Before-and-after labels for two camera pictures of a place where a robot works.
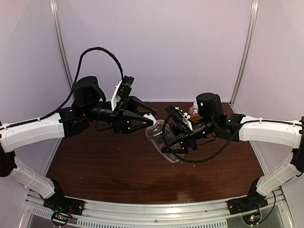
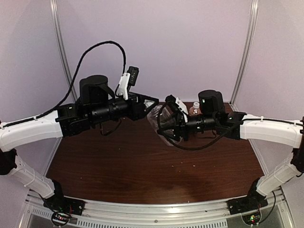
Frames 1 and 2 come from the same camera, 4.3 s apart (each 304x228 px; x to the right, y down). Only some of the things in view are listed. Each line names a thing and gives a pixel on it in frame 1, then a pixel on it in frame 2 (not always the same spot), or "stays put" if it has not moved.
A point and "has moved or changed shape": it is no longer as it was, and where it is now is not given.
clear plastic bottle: (155, 133) has moved or changed shape
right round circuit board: (251, 219) stays put
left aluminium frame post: (54, 11) stays put
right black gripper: (185, 136) to (179, 128)
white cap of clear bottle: (151, 117) to (148, 103)
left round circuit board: (60, 218) stays put
